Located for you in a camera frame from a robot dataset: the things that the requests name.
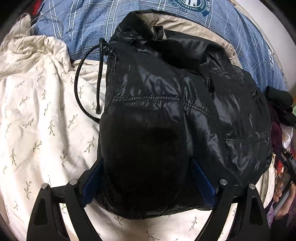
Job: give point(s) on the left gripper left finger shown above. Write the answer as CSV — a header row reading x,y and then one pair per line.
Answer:
x,y
46,221

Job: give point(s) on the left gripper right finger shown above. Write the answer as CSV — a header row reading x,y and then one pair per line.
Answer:
x,y
250,222

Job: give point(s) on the black puffer jacket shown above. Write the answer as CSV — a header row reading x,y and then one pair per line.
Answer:
x,y
174,98

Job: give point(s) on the dark maroon garment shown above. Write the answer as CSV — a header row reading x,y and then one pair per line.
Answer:
x,y
276,133

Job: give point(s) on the white floral duvet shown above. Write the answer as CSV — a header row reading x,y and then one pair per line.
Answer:
x,y
45,137

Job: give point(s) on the black garment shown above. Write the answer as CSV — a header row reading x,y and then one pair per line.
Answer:
x,y
280,103

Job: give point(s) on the blue plaid quilt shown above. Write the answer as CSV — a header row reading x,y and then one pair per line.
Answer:
x,y
80,24

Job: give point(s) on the red cloth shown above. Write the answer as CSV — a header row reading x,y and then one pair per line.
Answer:
x,y
36,6

